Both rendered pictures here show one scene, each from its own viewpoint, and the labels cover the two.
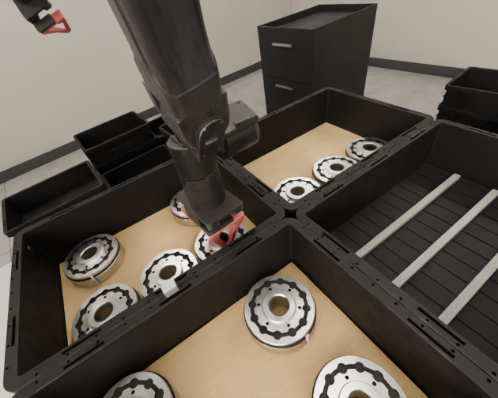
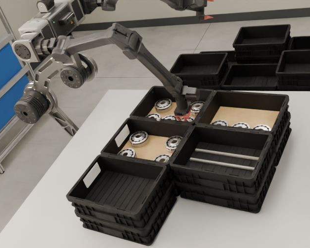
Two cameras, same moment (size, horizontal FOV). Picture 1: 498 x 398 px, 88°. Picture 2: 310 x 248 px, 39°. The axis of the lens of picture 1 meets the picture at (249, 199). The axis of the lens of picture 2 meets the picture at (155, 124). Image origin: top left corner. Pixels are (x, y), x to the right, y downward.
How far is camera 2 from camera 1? 1.97 m
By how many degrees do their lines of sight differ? 49
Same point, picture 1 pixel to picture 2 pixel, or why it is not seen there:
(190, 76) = (166, 84)
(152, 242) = not seen: hidden behind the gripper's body
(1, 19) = not seen: outside the picture
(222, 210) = (179, 111)
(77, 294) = (153, 111)
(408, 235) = (222, 158)
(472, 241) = (229, 170)
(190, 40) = (165, 80)
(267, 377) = (160, 151)
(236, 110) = (191, 89)
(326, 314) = not seen: hidden behind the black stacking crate
